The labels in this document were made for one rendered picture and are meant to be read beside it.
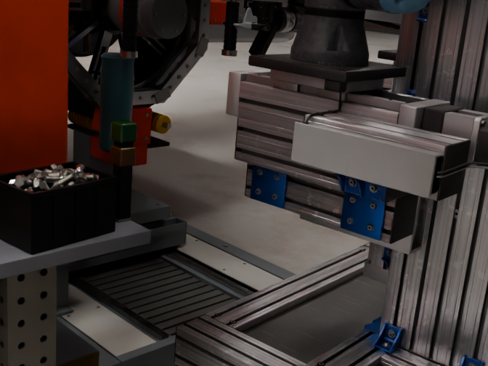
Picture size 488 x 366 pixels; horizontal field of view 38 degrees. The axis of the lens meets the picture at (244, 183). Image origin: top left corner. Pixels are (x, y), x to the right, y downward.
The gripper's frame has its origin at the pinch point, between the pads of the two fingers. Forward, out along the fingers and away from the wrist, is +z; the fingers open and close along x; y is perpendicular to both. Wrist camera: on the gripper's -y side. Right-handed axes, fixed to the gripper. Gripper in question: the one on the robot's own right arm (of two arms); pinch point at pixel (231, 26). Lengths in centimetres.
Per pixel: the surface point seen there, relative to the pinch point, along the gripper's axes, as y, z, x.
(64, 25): 1, 62, 11
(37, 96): -13, 68, 10
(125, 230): -38, 61, 31
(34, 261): -39, 82, 31
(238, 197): -83, -86, -65
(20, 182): -26, 80, 24
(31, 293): -47, 81, 28
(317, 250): -83, -62, -3
